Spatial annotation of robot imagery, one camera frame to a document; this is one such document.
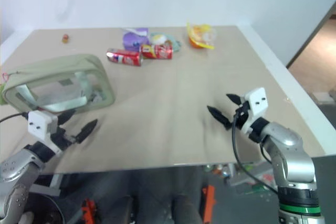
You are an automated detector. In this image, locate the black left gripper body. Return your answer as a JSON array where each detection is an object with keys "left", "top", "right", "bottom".
[{"left": 50, "top": 126, "right": 79, "bottom": 152}]

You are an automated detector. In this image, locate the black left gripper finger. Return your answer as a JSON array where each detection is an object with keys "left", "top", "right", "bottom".
[
  {"left": 57, "top": 110, "right": 77, "bottom": 125},
  {"left": 76, "top": 119, "right": 99, "bottom": 144}
]

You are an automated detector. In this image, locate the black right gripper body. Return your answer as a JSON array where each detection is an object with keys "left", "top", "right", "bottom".
[{"left": 234, "top": 101, "right": 253, "bottom": 129}]

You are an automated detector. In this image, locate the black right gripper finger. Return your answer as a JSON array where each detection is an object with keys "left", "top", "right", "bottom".
[
  {"left": 207, "top": 105, "right": 233, "bottom": 131},
  {"left": 226, "top": 93, "right": 246, "bottom": 106}
]

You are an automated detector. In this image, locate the green clear storage pouch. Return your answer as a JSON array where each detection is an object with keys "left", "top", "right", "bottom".
[{"left": 2, "top": 53, "right": 116, "bottom": 112}]

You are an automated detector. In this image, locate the orange yellow plastic wrapper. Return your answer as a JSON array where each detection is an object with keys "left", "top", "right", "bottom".
[{"left": 186, "top": 22, "right": 217, "bottom": 50}]

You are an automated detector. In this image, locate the orange black tool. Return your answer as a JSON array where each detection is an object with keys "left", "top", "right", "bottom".
[
  {"left": 201, "top": 185, "right": 217, "bottom": 222},
  {"left": 81, "top": 199, "right": 98, "bottom": 224}
]

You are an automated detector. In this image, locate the crushed red soda can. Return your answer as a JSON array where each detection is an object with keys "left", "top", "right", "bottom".
[
  {"left": 106, "top": 48, "right": 144, "bottom": 67},
  {"left": 141, "top": 44, "right": 174, "bottom": 60}
]

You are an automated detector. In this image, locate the pale green snack wrapper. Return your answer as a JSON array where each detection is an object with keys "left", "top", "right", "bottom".
[{"left": 149, "top": 32, "right": 182, "bottom": 52}]

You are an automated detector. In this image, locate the purple snack bag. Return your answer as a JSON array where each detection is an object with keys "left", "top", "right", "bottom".
[{"left": 122, "top": 27, "right": 151, "bottom": 51}]

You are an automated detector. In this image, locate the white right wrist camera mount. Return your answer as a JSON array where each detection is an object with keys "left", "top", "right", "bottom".
[{"left": 241, "top": 87, "right": 269, "bottom": 135}]

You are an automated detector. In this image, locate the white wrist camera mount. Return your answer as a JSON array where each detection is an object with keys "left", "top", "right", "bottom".
[
  {"left": 27, "top": 111, "right": 64, "bottom": 153},
  {"left": 241, "top": 87, "right": 269, "bottom": 135}
]

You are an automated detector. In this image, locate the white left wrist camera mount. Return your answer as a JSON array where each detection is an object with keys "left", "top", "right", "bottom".
[{"left": 27, "top": 111, "right": 64, "bottom": 153}]

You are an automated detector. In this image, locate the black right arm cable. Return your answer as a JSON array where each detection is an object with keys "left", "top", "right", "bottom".
[{"left": 232, "top": 108, "right": 279, "bottom": 196}]

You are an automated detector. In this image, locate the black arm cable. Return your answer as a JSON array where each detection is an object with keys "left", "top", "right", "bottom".
[
  {"left": 0, "top": 113, "right": 29, "bottom": 123},
  {"left": 232, "top": 108, "right": 279, "bottom": 196}
]

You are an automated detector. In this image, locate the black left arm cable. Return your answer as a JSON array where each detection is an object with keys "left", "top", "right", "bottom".
[{"left": 0, "top": 113, "right": 29, "bottom": 123}]

